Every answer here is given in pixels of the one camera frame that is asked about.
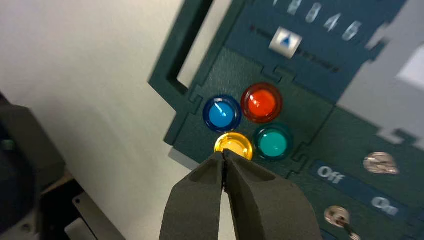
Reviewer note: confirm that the grey metal base plate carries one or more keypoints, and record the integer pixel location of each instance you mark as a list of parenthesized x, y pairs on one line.
[(96, 222)]

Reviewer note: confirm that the green round push button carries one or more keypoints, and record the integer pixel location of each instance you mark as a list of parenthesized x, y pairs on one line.
[(273, 143)]

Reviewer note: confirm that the red round push button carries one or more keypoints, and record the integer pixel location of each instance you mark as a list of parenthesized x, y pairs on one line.
[(261, 102)]

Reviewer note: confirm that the blue round push button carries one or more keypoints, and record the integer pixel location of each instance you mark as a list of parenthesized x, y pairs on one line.
[(222, 113)]

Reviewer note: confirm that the dark teal grey task box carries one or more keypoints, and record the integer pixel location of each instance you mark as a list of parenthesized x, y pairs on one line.
[(314, 99)]

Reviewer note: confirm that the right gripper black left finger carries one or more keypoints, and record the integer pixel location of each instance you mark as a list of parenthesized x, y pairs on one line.
[(195, 205)]

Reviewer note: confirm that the yellow round push button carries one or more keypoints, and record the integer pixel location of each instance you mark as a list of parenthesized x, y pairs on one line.
[(235, 143)]

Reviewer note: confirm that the white square slider knob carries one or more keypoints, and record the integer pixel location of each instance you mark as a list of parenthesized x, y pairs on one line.
[(285, 42)]

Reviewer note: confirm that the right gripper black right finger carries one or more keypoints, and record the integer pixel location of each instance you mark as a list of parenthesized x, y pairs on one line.
[(265, 205)]

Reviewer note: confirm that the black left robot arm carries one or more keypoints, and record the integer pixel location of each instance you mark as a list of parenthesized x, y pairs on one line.
[(20, 159)]

